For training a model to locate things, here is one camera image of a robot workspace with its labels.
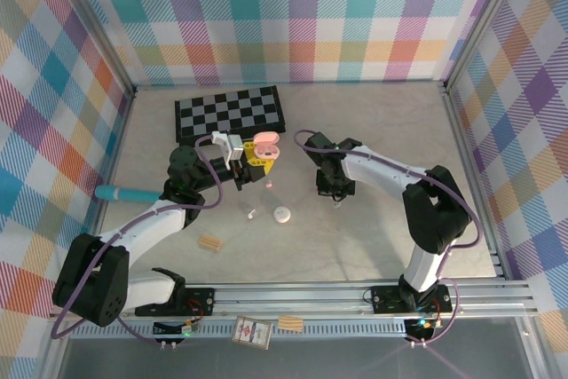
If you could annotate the pink earbud charging case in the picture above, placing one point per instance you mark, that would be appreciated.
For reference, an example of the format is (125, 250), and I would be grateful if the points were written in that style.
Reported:
(266, 144)

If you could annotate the white earbud charging case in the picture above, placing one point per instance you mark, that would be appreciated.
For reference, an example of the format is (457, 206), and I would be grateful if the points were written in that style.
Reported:
(282, 214)

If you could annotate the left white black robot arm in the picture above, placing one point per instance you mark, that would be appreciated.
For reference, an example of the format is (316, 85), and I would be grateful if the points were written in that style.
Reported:
(146, 223)

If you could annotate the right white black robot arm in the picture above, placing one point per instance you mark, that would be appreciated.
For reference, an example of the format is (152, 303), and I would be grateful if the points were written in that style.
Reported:
(381, 170)

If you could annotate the black grey chessboard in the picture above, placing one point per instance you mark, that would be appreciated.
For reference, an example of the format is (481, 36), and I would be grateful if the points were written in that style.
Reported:
(228, 110)

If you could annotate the teal tube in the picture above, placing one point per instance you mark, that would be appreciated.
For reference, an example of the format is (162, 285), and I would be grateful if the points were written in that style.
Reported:
(128, 194)

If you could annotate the ridged wooden block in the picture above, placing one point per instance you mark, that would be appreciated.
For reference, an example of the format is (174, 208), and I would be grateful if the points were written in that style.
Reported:
(289, 323)
(210, 244)

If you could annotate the playing card box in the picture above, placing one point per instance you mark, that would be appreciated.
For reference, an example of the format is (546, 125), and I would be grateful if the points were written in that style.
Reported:
(253, 331)

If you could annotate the small controller board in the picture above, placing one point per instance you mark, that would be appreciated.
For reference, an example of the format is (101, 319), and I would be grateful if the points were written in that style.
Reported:
(186, 330)
(423, 325)

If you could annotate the aluminium side rail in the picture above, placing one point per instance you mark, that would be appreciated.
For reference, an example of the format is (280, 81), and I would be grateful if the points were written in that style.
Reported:
(116, 139)
(459, 130)

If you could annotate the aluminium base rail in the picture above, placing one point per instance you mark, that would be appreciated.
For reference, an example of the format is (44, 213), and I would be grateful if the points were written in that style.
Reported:
(288, 299)

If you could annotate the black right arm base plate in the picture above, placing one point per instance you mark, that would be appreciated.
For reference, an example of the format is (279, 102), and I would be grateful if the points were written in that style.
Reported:
(386, 299)

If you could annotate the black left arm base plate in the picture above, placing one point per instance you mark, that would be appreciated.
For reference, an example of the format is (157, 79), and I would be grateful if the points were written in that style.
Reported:
(202, 301)

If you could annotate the aluminium frame post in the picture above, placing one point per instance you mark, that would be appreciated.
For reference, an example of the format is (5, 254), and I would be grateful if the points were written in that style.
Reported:
(97, 28)
(481, 19)

